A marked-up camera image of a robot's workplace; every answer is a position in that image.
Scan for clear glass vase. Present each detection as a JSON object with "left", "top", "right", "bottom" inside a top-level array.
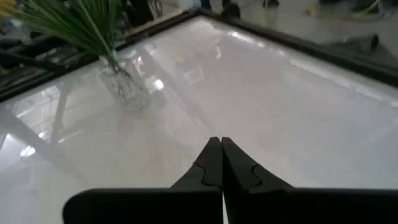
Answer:
[{"left": 96, "top": 51, "right": 152, "bottom": 111}]

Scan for person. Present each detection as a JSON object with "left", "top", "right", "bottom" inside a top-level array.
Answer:
[{"left": 200, "top": 0, "right": 242, "bottom": 19}]

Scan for black metal table frame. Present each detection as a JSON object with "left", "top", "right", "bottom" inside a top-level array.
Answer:
[{"left": 0, "top": 7, "right": 398, "bottom": 103}]

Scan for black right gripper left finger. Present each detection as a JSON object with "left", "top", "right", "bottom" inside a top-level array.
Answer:
[{"left": 169, "top": 136, "right": 224, "bottom": 189}]

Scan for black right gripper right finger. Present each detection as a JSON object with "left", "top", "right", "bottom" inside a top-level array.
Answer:
[{"left": 221, "top": 136, "right": 295, "bottom": 190}]

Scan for yellow floor cable bundle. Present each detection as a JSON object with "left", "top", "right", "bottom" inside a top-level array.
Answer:
[{"left": 306, "top": 0, "right": 382, "bottom": 17}]

